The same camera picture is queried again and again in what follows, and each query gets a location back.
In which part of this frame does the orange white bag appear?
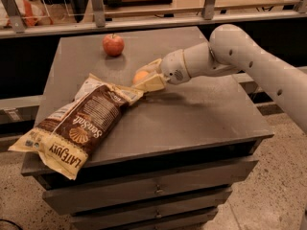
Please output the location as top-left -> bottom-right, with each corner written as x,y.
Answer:
0,0 -> 53,28

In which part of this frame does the grey drawer cabinet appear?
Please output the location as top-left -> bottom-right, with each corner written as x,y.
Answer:
21,27 -> 273,230

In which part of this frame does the black floor cable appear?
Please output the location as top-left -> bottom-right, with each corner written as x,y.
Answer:
0,218 -> 23,230

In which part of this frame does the red apple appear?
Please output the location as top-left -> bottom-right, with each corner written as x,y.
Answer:
103,34 -> 125,57

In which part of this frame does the orange fruit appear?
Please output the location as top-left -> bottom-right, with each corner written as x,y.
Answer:
132,71 -> 149,84

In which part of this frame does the metal railing frame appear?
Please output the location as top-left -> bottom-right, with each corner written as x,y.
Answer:
0,0 -> 306,38

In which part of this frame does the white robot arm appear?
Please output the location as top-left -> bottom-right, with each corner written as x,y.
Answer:
135,24 -> 307,132

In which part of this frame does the brown chip bag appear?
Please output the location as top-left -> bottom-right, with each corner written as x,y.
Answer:
9,75 -> 143,180

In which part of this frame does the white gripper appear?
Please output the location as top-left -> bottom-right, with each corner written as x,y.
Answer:
132,49 -> 191,92

